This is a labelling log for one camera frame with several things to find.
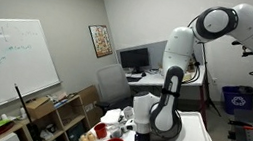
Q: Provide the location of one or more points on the white tray board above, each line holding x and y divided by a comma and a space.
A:
197, 138

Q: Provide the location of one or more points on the small cardboard box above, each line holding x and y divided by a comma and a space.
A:
38, 108

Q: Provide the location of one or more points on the white office desk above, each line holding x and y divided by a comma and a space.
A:
145, 80

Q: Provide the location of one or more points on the wooden shelf unit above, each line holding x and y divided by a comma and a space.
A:
84, 113

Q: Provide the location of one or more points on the grey desk partition panel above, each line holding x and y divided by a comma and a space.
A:
156, 49

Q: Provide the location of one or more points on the black keyboard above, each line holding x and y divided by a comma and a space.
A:
133, 79

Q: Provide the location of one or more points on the whiteboard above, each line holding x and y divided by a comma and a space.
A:
12, 70

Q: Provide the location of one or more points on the framed colourful poster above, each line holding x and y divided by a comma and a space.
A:
100, 41

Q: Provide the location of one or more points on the black tripod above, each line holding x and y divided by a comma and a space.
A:
209, 103

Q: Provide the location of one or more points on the grey metal cup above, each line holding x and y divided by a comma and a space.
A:
115, 132

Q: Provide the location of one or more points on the shiny metal jar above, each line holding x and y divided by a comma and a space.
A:
121, 124

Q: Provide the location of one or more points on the tissue box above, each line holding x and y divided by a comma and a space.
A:
187, 77

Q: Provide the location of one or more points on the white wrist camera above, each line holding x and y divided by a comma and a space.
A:
130, 125

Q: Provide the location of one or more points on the blue recycling bin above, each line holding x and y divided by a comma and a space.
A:
236, 100

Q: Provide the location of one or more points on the white towel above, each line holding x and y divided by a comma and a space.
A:
111, 116

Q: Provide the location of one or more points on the green object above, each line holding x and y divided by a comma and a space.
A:
2, 122

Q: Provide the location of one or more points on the grey office chair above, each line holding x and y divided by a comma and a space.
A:
111, 81

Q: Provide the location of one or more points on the red cup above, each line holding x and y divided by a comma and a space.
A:
100, 131

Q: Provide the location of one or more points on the white mug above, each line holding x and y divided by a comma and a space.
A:
127, 112

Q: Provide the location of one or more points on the black frying pan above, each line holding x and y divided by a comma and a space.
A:
165, 139

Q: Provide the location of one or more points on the black computer monitor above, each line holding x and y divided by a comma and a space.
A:
134, 58

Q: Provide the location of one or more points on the thin black pole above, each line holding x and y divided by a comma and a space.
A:
24, 107

